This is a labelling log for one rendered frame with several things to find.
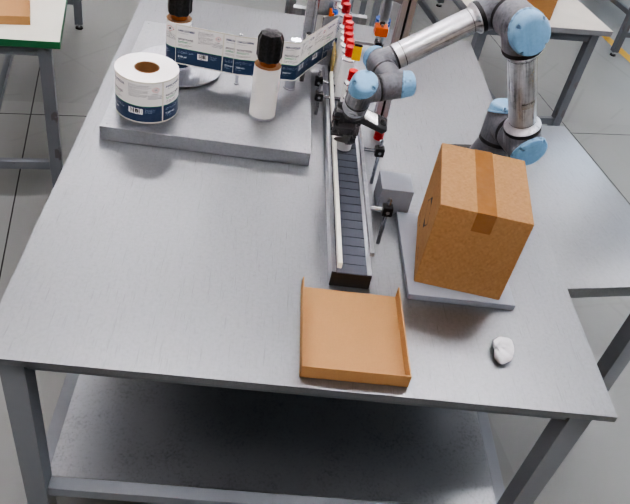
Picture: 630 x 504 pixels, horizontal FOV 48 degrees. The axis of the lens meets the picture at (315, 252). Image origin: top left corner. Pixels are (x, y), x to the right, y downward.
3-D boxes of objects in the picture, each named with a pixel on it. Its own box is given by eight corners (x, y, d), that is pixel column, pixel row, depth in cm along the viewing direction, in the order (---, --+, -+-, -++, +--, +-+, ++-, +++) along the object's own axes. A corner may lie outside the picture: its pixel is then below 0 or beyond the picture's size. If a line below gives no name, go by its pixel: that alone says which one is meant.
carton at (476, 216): (417, 216, 215) (441, 141, 197) (494, 233, 214) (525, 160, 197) (413, 281, 192) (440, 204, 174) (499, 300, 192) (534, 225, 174)
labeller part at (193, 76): (142, 42, 264) (142, 39, 264) (224, 54, 268) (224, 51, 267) (125, 81, 241) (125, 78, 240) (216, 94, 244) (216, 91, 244)
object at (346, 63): (333, 93, 258) (343, 41, 245) (347, 95, 259) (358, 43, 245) (333, 101, 254) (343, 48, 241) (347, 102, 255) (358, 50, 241)
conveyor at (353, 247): (324, 26, 312) (326, 17, 309) (343, 28, 313) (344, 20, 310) (334, 282, 188) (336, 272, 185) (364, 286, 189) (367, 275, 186)
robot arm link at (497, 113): (503, 126, 247) (516, 92, 238) (522, 147, 238) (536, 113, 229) (473, 127, 243) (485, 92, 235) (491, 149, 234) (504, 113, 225)
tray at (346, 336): (300, 287, 186) (303, 276, 183) (396, 297, 189) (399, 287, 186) (299, 377, 164) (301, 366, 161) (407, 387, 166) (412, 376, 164)
